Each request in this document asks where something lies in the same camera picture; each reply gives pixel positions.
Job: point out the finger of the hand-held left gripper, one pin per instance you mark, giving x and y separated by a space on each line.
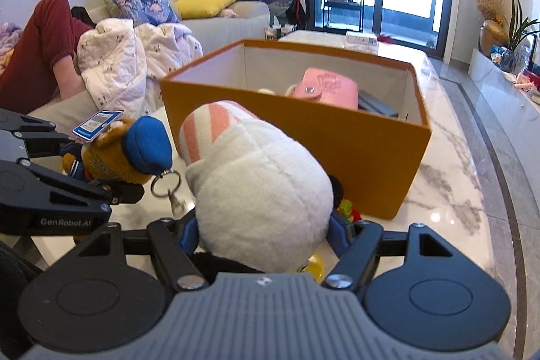
63 191
42 143

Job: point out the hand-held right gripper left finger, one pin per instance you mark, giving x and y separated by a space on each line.
187 235

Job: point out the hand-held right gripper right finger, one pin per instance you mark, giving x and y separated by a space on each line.
339 235

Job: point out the tiger plush with blue hat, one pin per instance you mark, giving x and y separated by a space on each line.
109 161

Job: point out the white plush with striped hat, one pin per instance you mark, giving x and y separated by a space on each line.
253 195

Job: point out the orange cardboard box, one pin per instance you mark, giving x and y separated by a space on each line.
316 140

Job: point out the pink snap wallet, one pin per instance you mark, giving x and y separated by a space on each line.
329 88

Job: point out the blue paper tag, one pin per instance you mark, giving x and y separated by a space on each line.
97 126

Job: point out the person in red shirt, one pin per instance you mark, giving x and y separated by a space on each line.
33 48

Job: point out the purple blanket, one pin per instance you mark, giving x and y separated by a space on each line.
8 43

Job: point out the white printed quilt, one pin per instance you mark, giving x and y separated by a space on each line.
114 64

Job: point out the dark cloth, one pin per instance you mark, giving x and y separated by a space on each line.
82 15

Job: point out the dark grey case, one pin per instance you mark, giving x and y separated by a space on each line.
377 105

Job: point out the blue floral pillow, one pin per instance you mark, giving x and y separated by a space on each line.
143 5

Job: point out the small white carton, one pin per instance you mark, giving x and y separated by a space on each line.
362 38

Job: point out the beige sofa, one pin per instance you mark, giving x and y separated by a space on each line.
228 29

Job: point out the printed shopping bag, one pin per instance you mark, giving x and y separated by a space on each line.
278 32

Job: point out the yellow pillow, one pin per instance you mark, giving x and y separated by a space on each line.
206 3

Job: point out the white television cabinet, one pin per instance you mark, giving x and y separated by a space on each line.
493 77

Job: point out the pink plush toy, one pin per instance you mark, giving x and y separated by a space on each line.
229 11

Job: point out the black metal rack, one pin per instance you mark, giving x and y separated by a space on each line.
342 1

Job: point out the gold vase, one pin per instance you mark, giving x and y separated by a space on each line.
493 37

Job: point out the dried grass bunch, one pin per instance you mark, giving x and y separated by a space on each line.
489 5

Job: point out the green potted plant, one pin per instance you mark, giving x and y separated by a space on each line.
521 27

